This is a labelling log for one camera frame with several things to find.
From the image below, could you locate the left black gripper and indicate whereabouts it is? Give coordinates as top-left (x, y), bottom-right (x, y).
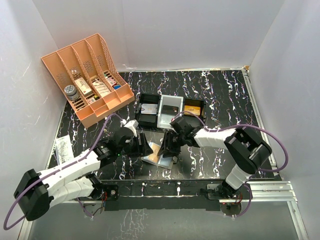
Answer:
top-left (117, 132), bottom-right (153, 158)

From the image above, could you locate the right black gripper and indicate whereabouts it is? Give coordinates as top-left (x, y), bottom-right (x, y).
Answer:
top-left (158, 131), bottom-right (186, 158)

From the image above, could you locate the tan card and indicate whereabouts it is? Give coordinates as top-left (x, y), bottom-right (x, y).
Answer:
top-left (149, 142), bottom-right (161, 159)

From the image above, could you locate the grey leather card holder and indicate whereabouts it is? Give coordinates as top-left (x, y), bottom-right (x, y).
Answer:
top-left (140, 155), bottom-right (178, 170)

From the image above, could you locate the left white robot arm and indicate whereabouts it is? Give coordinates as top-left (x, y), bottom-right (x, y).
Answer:
top-left (13, 120), bottom-right (153, 221)

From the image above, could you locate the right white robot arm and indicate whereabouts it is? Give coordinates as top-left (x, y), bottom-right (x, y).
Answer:
top-left (157, 116), bottom-right (272, 199)

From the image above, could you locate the black left card tray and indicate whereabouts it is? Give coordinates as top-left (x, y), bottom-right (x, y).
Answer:
top-left (134, 93), bottom-right (161, 128)

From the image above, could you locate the black card tray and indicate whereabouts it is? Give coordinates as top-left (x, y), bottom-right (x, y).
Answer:
top-left (134, 93), bottom-right (161, 128)
top-left (183, 98), bottom-right (206, 127)

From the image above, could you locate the silver credit card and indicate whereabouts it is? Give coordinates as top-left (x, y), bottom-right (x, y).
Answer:
top-left (140, 103), bottom-right (158, 115)

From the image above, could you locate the white middle card tray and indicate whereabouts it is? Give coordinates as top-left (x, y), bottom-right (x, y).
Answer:
top-left (157, 94), bottom-right (184, 129)

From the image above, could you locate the gold credit card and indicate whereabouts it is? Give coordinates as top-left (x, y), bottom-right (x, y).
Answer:
top-left (184, 105), bottom-right (201, 117)

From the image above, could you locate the black right card tray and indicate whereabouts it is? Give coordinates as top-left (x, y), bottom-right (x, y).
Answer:
top-left (183, 98), bottom-right (206, 127)

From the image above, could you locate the white label card stack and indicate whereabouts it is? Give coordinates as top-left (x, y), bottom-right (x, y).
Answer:
top-left (91, 78), bottom-right (111, 98)

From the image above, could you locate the blue small object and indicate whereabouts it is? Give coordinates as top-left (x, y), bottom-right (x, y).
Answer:
top-left (113, 84), bottom-right (121, 90)

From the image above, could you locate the small colourful packet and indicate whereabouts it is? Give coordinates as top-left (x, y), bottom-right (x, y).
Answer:
top-left (103, 71), bottom-right (118, 87)

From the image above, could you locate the white patterned paper sheet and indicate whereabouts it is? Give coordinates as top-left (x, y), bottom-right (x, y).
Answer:
top-left (54, 135), bottom-right (74, 165)

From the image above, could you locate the orange plastic file organizer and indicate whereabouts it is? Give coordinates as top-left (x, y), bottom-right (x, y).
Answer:
top-left (41, 33), bottom-right (135, 128)

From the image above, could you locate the round patterned tin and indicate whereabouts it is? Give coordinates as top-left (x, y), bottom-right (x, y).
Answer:
top-left (64, 84), bottom-right (79, 101)

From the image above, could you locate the white red box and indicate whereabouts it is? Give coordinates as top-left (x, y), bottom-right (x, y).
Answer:
top-left (74, 77), bottom-right (93, 97)

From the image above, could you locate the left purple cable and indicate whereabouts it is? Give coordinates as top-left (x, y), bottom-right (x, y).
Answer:
top-left (3, 113), bottom-right (126, 230)

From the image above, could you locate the purple cable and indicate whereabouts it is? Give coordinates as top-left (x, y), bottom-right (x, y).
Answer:
top-left (173, 111), bottom-right (289, 217)
top-left (3, 113), bottom-right (126, 230)

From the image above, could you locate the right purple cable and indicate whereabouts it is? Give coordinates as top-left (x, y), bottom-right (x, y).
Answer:
top-left (173, 111), bottom-right (289, 217)

